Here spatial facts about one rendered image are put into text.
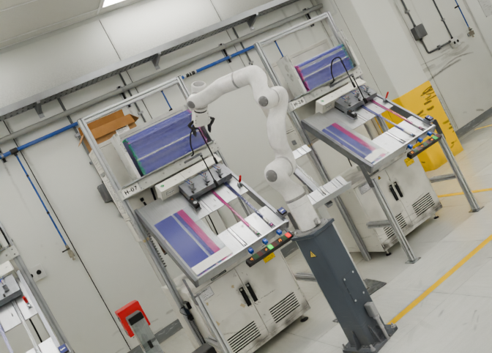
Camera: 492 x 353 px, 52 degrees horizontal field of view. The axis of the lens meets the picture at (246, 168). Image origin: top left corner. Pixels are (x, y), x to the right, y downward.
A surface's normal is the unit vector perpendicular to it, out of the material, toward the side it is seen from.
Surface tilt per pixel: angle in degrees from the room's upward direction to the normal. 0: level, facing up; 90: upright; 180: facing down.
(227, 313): 90
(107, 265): 90
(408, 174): 90
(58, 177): 90
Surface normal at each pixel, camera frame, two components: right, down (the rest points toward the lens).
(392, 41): 0.40, -0.15
